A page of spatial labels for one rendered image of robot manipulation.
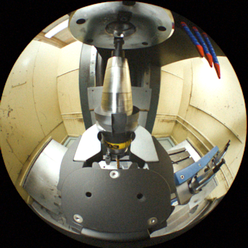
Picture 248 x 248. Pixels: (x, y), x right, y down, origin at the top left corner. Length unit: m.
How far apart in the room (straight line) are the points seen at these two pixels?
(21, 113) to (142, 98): 1.22
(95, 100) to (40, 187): 1.07
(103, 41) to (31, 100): 1.01
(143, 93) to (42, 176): 1.28
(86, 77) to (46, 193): 1.16
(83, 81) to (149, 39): 0.57
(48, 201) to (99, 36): 1.08
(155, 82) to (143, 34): 0.53
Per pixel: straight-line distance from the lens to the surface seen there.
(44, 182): 1.02
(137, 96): 0.54
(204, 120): 1.08
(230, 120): 1.00
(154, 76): 0.64
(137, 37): 0.16
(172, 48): 0.40
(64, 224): 1.00
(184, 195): 0.24
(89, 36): 0.16
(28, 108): 1.07
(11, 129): 1.01
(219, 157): 0.44
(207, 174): 0.24
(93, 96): 0.56
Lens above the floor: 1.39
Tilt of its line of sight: 29 degrees down
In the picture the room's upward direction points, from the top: 2 degrees clockwise
